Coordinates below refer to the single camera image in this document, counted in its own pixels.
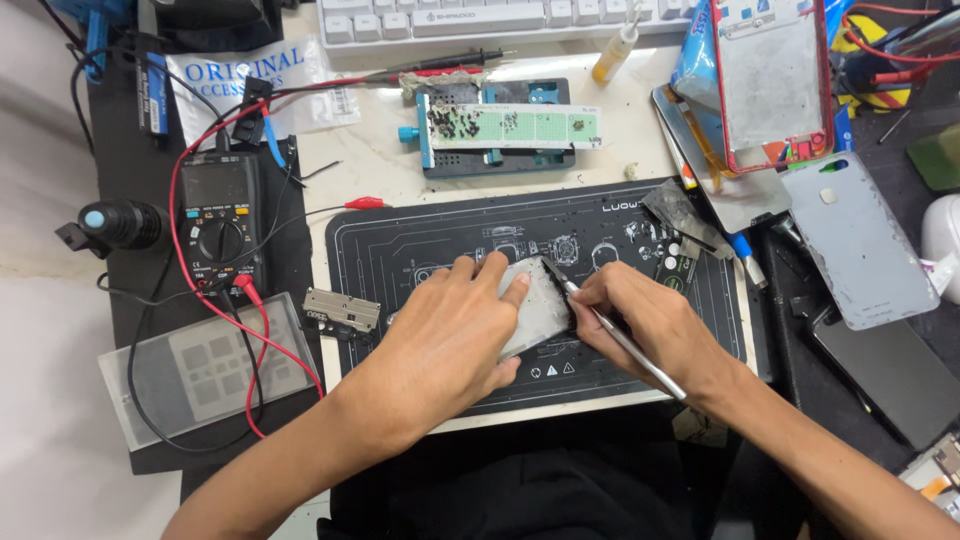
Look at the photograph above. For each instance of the green magnetic screw strip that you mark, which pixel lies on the green magnetic screw strip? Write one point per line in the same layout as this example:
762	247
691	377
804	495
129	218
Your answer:
514	124

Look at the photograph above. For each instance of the red framed phone housing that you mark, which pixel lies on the red framed phone housing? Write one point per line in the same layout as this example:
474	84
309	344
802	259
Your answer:
772	82

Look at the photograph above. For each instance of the clear plastic stencil case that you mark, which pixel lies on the clear plastic stencil case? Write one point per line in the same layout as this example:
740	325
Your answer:
206	367

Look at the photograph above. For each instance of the grey phone back cover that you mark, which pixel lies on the grey phone back cover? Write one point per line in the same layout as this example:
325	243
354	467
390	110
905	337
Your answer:
859	240

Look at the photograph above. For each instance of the black smartphone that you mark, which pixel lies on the black smartphone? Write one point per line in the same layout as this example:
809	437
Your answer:
889	375

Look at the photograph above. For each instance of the silver phone screen panel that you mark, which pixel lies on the silver phone screen panel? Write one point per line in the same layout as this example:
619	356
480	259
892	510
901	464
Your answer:
720	172

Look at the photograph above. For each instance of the red alligator clip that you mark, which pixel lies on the red alligator clip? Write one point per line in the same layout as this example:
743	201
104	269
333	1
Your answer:
365	202

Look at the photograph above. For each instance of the blue plastic packet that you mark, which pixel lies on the blue plastic packet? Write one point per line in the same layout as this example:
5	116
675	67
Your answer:
694	52

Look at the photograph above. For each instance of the crumpled clear film piece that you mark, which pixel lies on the crumpled clear film piece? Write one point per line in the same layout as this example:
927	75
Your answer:
679	214

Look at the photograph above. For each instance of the yellow liquid dropper bottle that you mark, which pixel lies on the yellow liquid dropper bottle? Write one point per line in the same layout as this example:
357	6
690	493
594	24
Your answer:
616	51

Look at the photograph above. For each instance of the small metal bracket part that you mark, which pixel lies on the small metal bracket part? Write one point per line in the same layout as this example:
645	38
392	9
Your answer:
341	311

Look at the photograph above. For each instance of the person's left hand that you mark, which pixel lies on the person's left hand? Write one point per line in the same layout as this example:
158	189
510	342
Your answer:
442	330

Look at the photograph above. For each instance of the blue circuit board holder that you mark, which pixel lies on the blue circuit board holder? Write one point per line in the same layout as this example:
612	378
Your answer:
495	127

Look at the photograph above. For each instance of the silver metal phone plate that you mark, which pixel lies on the silver metal phone plate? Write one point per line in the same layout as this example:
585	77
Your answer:
536	307

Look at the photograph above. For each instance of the white printed accessory bag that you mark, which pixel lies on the white printed accessory bag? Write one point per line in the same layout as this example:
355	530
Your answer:
255	86

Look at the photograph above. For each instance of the black digital multimeter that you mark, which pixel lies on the black digital multimeter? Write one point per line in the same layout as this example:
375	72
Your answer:
221	221

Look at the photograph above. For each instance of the white computer keyboard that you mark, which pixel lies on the white computer keyboard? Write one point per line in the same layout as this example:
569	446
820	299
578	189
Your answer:
502	19

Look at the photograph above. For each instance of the black desk pad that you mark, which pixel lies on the black desk pad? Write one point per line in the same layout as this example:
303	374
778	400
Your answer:
202	300

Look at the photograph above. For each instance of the white rounded object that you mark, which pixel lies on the white rounded object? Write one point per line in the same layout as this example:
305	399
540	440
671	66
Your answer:
941	244

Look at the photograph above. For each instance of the silver precision tweezers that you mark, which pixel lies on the silver precision tweezers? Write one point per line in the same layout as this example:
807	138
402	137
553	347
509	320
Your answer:
615	330

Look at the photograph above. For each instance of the black red probe pens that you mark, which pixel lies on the black red probe pens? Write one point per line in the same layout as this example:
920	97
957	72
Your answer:
450	67

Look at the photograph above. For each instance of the black blue small box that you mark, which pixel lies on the black blue small box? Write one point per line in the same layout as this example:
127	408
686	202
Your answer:
152	94

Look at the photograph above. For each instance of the person's right fingers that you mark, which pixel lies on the person's right fingers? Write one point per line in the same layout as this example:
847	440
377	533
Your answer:
592	300

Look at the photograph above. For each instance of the black cylindrical tool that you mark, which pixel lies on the black cylindrical tool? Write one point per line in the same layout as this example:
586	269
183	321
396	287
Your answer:
120	225

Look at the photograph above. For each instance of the person's right hand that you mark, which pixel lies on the person's right hand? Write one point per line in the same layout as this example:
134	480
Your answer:
652	330

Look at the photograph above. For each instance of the green black sticker card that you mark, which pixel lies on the green black sticker card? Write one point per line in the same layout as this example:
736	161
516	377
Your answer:
677	270

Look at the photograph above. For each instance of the black printed repair mat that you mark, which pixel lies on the black printed repair mat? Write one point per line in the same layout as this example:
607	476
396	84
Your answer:
525	300

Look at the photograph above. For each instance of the person's black clothing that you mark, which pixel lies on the person's black clothing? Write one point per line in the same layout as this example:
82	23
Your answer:
525	480

